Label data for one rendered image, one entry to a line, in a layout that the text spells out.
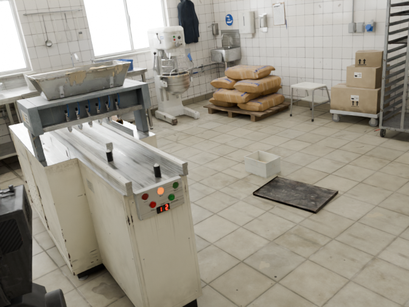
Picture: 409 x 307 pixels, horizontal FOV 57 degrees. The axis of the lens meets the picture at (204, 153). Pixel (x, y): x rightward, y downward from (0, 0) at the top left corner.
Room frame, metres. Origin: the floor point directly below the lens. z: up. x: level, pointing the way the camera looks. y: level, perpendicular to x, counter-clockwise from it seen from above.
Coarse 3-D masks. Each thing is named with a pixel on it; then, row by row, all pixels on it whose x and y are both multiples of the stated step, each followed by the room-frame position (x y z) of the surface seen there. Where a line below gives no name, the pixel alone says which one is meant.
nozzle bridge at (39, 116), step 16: (128, 80) 2.57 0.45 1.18; (80, 96) 2.18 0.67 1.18; (96, 96) 2.21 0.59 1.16; (112, 96) 2.35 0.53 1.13; (128, 96) 2.40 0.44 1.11; (144, 96) 2.37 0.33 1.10; (32, 112) 2.02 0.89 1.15; (48, 112) 2.14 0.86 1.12; (64, 112) 2.18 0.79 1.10; (80, 112) 2.23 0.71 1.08; (96, 112) 2.28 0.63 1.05; (112, 112) 2.28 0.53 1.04; (144, 112) 2.47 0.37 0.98; (32, 128) 2.01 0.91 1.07; (48, 128) 2.08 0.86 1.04; (144, 128) 2.46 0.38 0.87; (32, 144) 2.16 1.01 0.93
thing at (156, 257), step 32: (128, 160) 1.96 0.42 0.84; (96, 192) 1.89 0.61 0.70; (96, 224) 2.03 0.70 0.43; (128, 224) 1.53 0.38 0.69; (160, 224) 1.61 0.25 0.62; (192, 224) 1.70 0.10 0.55; (128, 256) 1.61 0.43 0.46; (160, 256) 1.59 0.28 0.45; (192, 256) 1.69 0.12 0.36; (128, 288) 1.71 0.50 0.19; (160, 288) 1.57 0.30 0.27; (192, 288) 1.67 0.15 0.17
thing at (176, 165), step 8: (96, 120) 2.71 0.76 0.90; (96, 128) 2.70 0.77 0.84; (104, 128) 2.54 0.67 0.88; (112, 128) 2.44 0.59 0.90; (112, 136) 2.43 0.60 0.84; (120, 136) 2.31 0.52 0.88; (128, 136) 2.21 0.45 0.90; (128, 144) 2.20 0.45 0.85; (136, 144) 2.09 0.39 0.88; (144, 144) 2.02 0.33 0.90; (144, 152) 2.01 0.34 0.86; (152, 152) 1.92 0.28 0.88; (160, 152) 1.86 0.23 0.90; (160, 160) 1.85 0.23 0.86; (168, 160) 1.77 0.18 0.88; (176, 160) 1.72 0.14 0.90; (176, 168) 1.71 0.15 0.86; (184, 168) 1.66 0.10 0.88
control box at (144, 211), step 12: (168, 180) 1.63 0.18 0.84; (180, 180) 1.65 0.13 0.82; (144, 192) 1.55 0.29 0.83; (156, 192) 1.58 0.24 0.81; (168, 192) 1.61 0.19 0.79; (180, 192) 1.64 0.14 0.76; (144, 204) 1.54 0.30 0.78; (156, 204) 1.57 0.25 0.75; (168, 204) 1.60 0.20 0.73; (180, 204) 1.64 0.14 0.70; (144, 216) 1.54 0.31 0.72
